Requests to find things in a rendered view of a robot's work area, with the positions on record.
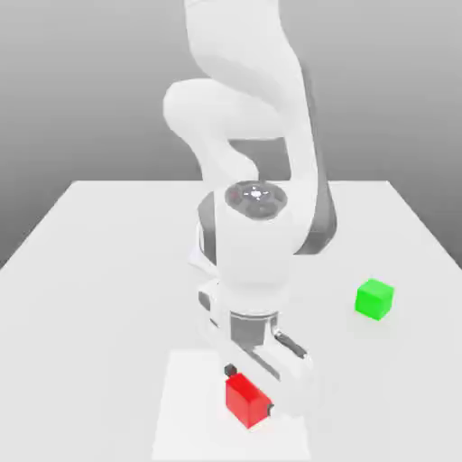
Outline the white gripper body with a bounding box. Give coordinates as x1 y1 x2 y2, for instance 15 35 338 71
216 344 316 420

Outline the small red cube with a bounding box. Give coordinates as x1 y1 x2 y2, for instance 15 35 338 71
225 373 273 430

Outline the small green cube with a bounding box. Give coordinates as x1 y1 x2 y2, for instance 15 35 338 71
354 278 395 322

